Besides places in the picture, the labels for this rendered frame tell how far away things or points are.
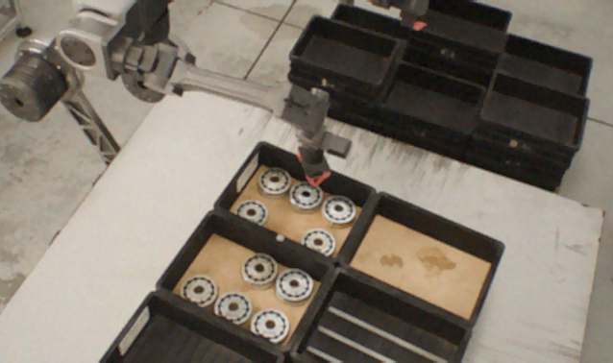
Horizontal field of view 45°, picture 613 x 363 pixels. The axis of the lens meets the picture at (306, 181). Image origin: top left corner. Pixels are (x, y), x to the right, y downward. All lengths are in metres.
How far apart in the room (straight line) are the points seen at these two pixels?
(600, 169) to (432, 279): 1.79
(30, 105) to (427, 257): 1.33
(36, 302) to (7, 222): 1.11
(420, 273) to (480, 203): 0.47
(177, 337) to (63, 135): 1.78
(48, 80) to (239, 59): 1.58
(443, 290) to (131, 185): 1.06
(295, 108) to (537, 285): 1.17
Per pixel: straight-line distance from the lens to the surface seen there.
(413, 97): 3.30
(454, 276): 2.23
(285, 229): 2.23
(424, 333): 2.12
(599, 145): 3.95
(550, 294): 2.45
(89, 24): 1.84
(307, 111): 1.59
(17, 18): 4.11
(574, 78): 3.64
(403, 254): 2.23
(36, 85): 2.52
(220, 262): 2.17
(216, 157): 2.57
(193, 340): 2.05
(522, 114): 3.21
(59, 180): 3.48
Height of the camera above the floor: 2.67
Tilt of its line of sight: 52 degrees down
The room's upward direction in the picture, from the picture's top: 7 degrees clockwise
